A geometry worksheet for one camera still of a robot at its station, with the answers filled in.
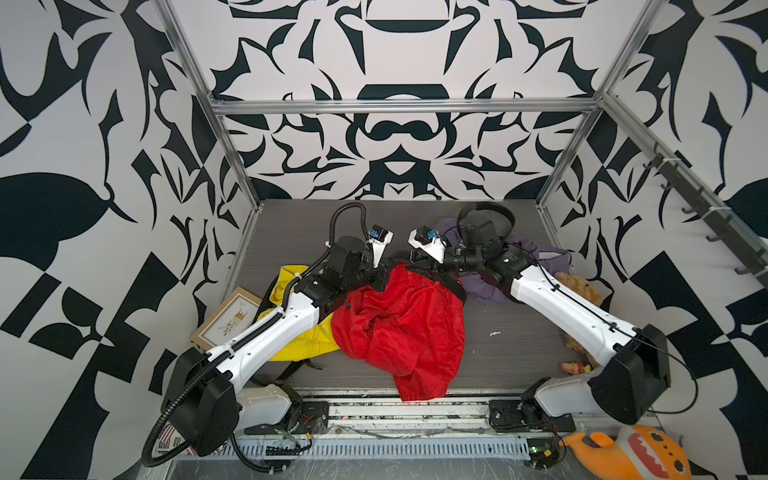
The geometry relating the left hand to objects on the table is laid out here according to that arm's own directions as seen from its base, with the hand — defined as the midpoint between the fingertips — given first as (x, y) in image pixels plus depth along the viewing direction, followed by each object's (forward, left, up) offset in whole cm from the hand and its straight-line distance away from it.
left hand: (388, 254), depth 78 cm
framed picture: (-5, +46, -22) cm, 52 cm away
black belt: (-11, -10, +7) cm, 17 cm away
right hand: (-1, -6, +3) cm, 7 cm away
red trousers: (-16, -5, -8) cm, 18 cm away
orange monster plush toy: (-43, -50, -14) cm, 68 cm away
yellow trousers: (-15, +19, -17) cm, 30 cm away
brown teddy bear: (-6, -58, -13) cm, 60 cm away
